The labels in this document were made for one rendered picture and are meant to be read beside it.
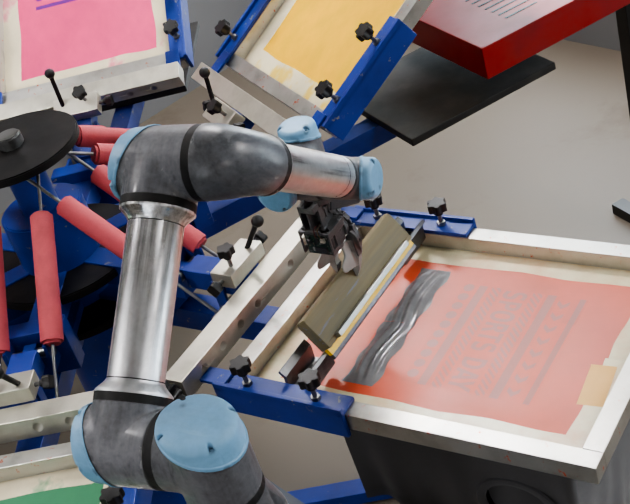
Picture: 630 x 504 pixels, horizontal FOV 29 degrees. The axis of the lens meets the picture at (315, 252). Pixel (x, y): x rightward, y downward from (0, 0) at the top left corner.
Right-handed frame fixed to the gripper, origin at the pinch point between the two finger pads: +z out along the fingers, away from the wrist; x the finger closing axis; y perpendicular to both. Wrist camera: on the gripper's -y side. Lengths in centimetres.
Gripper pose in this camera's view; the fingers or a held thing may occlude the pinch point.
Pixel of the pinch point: (348, 266)
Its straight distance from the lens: 244.4
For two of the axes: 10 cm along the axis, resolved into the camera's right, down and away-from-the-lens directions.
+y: -4.9, 6.1, -6.3
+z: 2.6, 7.9, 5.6
